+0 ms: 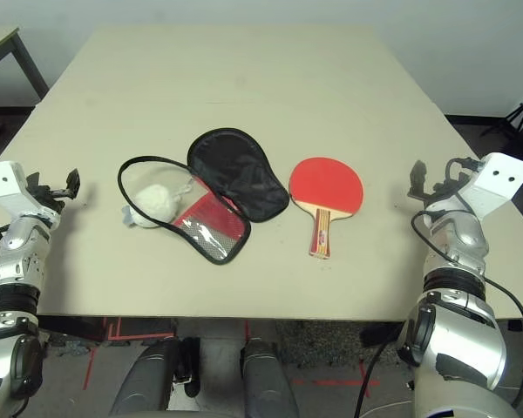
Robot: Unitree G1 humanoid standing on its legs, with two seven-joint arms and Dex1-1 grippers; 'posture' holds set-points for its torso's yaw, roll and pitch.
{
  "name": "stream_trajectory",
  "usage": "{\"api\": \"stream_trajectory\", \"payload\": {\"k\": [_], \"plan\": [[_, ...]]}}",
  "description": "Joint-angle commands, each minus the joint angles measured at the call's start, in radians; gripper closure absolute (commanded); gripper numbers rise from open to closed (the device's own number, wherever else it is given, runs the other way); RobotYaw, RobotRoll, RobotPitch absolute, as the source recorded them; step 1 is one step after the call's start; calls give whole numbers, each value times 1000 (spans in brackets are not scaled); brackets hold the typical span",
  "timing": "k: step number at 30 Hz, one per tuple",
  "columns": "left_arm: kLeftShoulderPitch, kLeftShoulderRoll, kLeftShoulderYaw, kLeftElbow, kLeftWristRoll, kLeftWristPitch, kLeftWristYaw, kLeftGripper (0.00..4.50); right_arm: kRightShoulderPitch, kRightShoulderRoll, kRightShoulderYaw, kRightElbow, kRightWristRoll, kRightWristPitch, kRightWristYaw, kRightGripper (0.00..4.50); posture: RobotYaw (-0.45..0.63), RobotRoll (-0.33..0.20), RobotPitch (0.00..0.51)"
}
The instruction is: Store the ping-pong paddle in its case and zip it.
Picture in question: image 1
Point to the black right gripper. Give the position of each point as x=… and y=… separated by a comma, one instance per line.
x=442, y=196

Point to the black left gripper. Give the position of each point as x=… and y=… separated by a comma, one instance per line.
x=45, y=198

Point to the red ping-pong paddle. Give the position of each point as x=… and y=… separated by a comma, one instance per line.
x=327, y=183

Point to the white ball pouch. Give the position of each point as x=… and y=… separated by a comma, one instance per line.
x=157, y=204

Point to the red black paddle case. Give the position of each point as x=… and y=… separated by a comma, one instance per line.
x=235, y=174

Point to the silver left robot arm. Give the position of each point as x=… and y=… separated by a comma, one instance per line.
x=17, y=244

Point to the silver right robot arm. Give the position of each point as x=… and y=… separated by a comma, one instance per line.
x=457, y=339

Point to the small black block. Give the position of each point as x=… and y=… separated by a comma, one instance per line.
x=514, y=325

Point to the red floor tape cross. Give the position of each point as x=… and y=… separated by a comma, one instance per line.
x=362, y=382

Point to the grey left robot leg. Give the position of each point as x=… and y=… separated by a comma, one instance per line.
x=144, y=379

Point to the grey robot leg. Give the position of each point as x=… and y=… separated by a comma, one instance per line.
x=144, y=379
x=266, y=379

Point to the grey right robot leg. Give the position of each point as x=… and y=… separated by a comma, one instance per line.
x=266, y=379

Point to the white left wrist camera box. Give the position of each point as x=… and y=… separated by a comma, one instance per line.
x=2, y=178

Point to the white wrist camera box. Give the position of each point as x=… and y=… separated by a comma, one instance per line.
x=2, y=178
x=501, y=174

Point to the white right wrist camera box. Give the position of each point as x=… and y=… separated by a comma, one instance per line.
x=501, y=174

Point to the beige side table black frame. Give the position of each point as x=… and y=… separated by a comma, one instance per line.
x=26, y=61

